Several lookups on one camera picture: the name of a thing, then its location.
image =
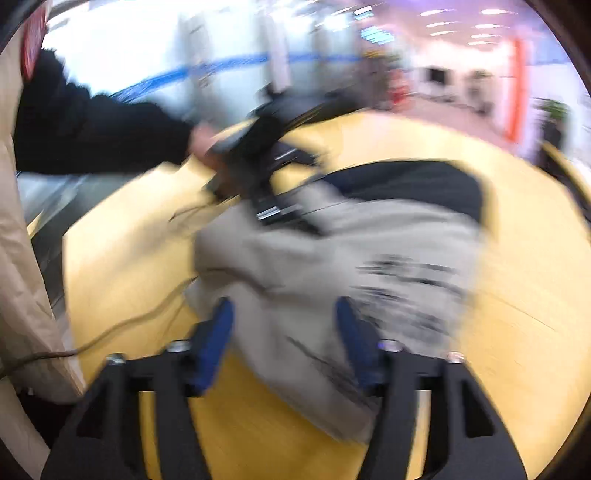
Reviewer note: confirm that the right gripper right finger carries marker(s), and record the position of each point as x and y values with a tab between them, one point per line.
467	438

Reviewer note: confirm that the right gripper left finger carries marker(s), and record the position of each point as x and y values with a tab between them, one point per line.
102	440

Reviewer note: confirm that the beige and black jacket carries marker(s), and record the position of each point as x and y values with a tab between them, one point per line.
400	239

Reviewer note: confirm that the left forearm black sleeve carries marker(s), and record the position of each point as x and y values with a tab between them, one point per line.
62	130

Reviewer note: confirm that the person's left hand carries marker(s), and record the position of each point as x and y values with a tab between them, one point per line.
200	145

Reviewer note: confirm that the person's beige coat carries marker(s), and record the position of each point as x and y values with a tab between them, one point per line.
28	325

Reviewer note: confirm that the orange door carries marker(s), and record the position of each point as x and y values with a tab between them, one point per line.
518	98

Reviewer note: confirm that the potted plant on cabinet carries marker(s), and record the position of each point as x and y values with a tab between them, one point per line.
555	115

